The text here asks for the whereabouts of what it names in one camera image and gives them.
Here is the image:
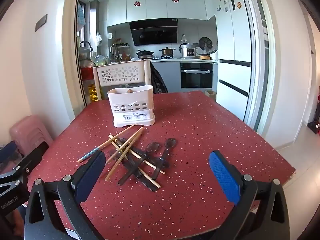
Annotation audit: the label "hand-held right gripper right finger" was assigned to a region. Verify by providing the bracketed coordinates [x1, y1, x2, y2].
[209, 151, 292, 240]

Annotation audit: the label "blue carton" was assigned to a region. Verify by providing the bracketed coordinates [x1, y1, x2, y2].
[76, 4, 87, 30]

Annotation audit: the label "steel basin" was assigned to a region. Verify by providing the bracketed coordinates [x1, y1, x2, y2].
[79, 47, 92, 59]

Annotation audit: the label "black range hood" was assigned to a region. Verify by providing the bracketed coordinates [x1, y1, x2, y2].
[129, 18, 178, 47]

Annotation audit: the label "red container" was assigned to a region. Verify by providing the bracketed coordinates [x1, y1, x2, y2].
[80, 66, 97, 85]

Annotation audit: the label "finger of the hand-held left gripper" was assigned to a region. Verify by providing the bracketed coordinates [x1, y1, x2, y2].
[0, 141, 17, 155]
[0, 142, 50, 188]

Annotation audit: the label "silver rice cooker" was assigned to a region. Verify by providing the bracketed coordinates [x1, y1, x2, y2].
[179, 43, 200, 58]

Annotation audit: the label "black cloth bag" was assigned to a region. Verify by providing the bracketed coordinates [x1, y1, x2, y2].
[151, 65, 169, 94]

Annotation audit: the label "yellow oil bottle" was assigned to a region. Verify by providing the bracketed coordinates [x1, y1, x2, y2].
[86, 84, 99, 102]

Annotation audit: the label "white flower-pattern basket cart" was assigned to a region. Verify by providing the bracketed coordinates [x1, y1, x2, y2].
[92, 59, 152, 102]

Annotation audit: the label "pink plastic stools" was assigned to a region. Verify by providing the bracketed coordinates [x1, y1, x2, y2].
[9, 115, 54, 155]

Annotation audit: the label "grey wall switch panel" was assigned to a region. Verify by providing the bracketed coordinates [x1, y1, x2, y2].
[34, 14, 48, 32]

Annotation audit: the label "white refrigerator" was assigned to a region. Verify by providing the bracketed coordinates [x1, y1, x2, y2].
[210, 0, 253, 120]

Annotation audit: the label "white plastic utensil holder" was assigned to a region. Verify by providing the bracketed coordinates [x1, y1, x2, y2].
[107, 85, 155, 128]

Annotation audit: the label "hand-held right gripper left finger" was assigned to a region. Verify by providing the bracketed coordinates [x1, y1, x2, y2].
[24, 151, 107, 240]

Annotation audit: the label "black built-in oven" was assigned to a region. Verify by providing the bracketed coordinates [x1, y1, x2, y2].
[180, 62, 214, 89]

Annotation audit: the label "spice rack with bottles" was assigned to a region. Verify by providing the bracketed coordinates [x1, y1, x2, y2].
[110, 44, 131, 63]

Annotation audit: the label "blue patterned bamboo chopstick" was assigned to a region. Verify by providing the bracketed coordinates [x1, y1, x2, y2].
[77, 123, 137, 164]

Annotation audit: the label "white upper cabinets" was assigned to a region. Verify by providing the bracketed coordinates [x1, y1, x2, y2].
[107, 0, 208, 27]

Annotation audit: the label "round black rack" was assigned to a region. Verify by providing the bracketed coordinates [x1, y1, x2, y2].
[199, 37, 213, 50]

